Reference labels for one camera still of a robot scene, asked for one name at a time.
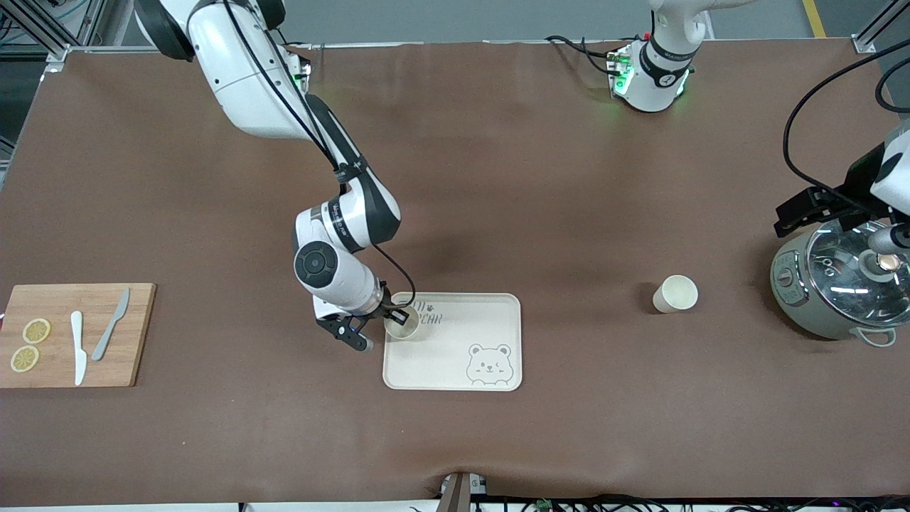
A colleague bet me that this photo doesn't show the black left arm base cables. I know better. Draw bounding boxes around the black left arm base cables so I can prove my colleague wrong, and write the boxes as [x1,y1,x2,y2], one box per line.
[546,34,619,75]

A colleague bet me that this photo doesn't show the grey metal bracket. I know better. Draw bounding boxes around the grey metal bracket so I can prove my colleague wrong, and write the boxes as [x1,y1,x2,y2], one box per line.
[439,471,488,512]

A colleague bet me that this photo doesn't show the cream tray with bear print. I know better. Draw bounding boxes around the cream tray with bear print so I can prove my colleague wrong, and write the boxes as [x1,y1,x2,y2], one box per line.
[382,292,523,392]

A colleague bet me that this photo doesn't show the glass pot lid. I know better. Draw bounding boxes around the glass pot lid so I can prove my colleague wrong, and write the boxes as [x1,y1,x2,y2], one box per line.
[805,219,910,328]

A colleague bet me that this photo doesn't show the grey plastic knife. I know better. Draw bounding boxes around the grey plastic knife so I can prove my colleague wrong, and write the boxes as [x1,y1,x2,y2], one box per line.
[91,287,132,362]

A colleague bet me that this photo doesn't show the grey pot with glass lid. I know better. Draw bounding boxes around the grey pot with glass lid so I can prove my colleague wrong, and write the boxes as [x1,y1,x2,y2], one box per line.
[770,213,910,348]

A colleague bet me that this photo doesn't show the wooden cutting board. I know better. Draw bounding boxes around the wooden cutting board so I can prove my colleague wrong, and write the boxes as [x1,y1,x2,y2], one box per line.
[0,283,157,389]

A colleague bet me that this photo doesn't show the white plastic knife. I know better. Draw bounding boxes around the white plastic knife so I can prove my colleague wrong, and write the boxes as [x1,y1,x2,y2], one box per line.
[70,311,88,387]

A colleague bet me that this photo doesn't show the aluminium frame profile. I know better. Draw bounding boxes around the aluminium frame profile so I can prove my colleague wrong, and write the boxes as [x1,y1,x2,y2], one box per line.
[0,0,107,61]
[852,0,910,54]

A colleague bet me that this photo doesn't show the white cup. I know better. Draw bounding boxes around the white cup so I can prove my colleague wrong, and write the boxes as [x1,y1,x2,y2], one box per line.
[384,304,420,341]
[653,275,699,314]

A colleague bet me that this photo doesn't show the brown table cover mat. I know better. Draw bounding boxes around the brown table cover mat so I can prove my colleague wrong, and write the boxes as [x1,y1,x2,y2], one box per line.
[0,41,910,507]

